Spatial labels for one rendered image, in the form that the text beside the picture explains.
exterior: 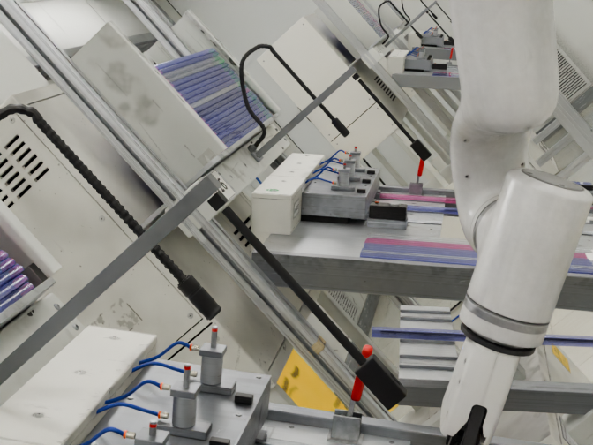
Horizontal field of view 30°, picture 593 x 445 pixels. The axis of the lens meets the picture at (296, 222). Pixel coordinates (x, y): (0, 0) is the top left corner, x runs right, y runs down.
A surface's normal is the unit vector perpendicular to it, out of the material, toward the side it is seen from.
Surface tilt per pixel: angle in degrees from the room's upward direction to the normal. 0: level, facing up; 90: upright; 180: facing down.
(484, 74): 80
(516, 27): 105
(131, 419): 48
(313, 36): 90
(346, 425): 90
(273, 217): 90
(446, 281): 90
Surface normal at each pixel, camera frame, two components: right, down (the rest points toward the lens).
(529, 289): 0.04, 0.28
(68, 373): 0.09, -0.97
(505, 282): -0.50, 0.11
